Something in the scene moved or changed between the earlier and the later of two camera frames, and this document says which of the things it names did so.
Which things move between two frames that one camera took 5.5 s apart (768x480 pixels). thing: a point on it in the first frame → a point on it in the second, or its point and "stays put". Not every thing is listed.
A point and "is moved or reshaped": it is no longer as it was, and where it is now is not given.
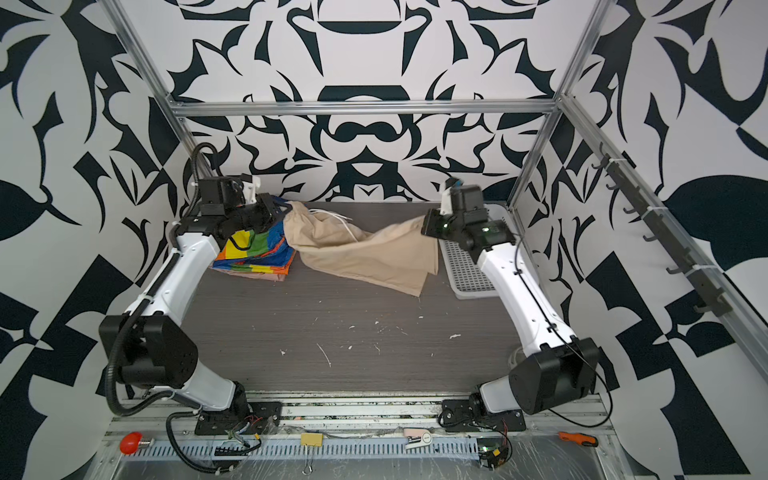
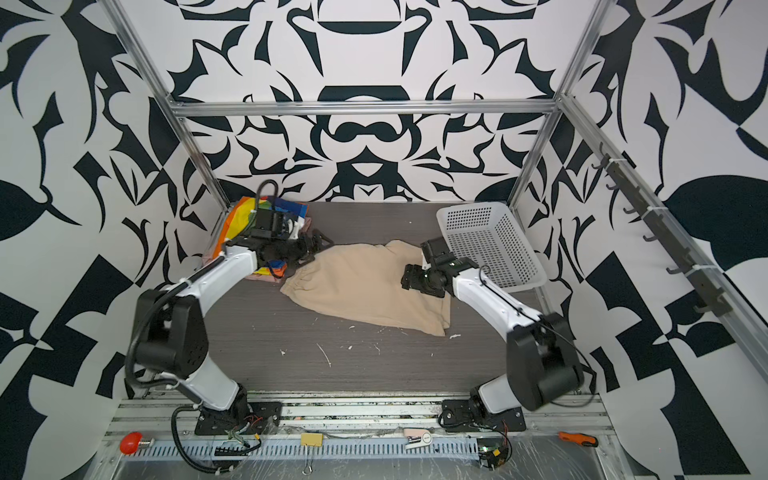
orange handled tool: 579,438 stays put
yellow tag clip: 315,439 stays put
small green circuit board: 492,451 stays put
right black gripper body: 446,227 → 422,279
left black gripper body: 259,215 → 291,250
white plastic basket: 465,278 is moved or reshaped
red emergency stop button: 131,442 stays put
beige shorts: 399,258 is moved or reshaped
